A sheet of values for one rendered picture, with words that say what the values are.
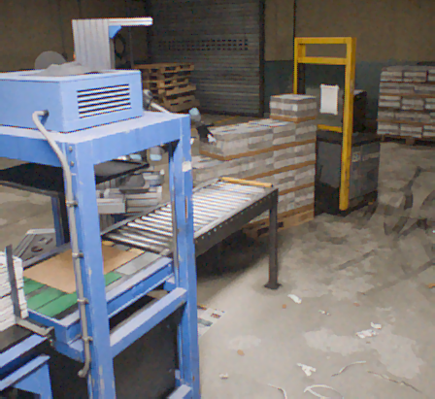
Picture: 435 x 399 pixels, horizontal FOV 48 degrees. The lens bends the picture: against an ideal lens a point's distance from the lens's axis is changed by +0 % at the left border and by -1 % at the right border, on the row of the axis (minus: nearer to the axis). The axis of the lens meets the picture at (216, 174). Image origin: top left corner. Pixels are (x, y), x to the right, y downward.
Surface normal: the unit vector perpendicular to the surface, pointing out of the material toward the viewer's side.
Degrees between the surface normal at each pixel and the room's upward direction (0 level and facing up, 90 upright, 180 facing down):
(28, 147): 90
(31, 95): 90
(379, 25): 90
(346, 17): 90
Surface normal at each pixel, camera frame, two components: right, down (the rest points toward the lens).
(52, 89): -0.54, 0.24
